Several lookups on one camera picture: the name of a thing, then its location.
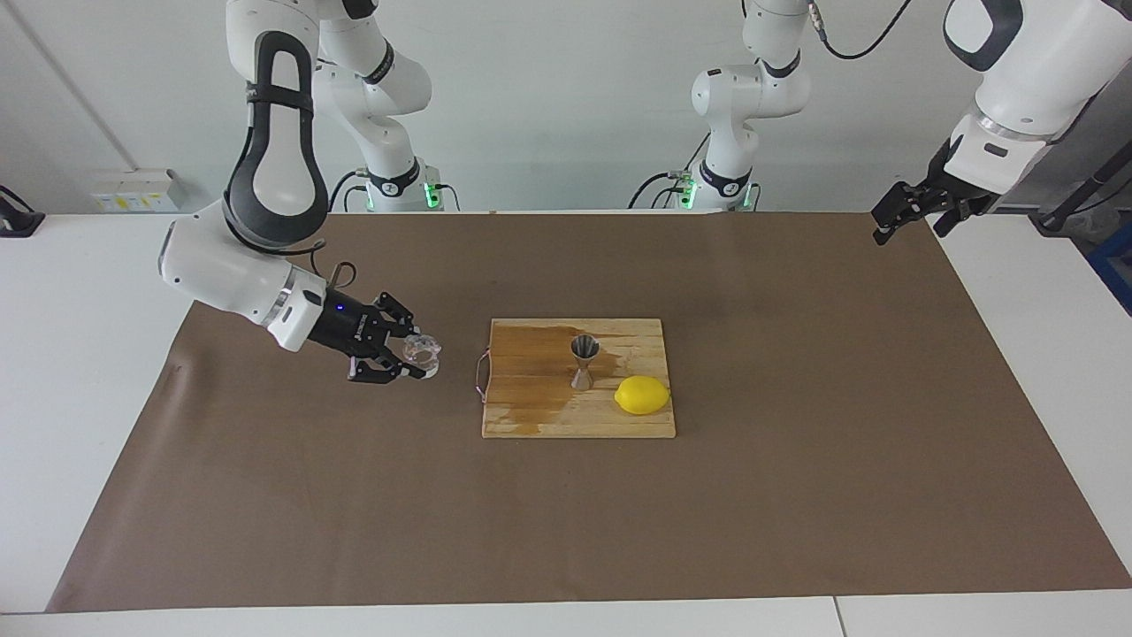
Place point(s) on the blue crate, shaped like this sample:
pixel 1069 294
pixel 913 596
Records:
pixel 1116 265

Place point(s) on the wooden cutting board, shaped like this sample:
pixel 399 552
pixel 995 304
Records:
pixel 539 372

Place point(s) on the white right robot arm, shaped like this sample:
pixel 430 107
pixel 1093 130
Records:
pixel 221 265

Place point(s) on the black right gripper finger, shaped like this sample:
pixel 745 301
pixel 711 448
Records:
pixel 376 370
pixel 398 317

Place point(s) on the white wall socket box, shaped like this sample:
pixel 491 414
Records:
pixel 133 199

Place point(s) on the steel double jigger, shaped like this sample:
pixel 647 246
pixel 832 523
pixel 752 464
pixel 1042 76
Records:
pixel 584 347

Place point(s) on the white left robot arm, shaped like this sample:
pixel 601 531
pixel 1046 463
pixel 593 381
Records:
pixel 1035 80

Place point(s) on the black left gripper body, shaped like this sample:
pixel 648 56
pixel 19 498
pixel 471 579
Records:
pixel 955 196

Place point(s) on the small clear glass cup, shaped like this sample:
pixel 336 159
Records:
pixel 424 352

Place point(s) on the brown paper table mat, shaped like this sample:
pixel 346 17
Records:
pixel 566 531

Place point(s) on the black stand pole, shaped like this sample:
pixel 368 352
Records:
pixel 1083 190

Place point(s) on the yellow lemon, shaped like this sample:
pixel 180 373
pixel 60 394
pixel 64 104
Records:
pixel 642 395

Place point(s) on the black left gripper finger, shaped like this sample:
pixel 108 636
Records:
pixel 900 205
pixel 953 217

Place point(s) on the black desk object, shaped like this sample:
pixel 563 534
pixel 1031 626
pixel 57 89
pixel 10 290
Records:
pixel 18 221

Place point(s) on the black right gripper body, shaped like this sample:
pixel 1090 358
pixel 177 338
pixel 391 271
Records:
pixel 340 323

